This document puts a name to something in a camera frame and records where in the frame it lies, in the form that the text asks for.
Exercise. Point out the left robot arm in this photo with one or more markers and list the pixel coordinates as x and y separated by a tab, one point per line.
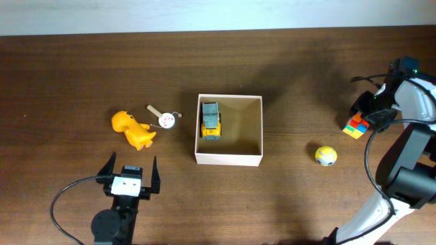
116	224

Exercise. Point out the yellow grey toy truck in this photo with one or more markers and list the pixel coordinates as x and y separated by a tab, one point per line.
211	121

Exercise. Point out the orange rubber dinosaur toy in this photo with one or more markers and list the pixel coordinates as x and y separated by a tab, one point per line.
137	134

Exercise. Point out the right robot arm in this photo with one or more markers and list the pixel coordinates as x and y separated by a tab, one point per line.
402	184

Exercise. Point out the wooden pig rattle drum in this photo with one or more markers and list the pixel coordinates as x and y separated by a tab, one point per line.
166	120

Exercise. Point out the colourful puzzle cube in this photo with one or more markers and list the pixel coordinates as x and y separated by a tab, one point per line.
356	126

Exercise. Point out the yellow grey toy ball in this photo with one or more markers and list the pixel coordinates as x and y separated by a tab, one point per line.
326	156

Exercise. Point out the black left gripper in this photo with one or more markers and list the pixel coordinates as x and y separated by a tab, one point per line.
106	173

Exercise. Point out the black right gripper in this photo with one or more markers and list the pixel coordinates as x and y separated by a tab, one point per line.
360	103

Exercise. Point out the pink cardboard box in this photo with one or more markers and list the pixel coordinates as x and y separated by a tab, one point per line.
241	142

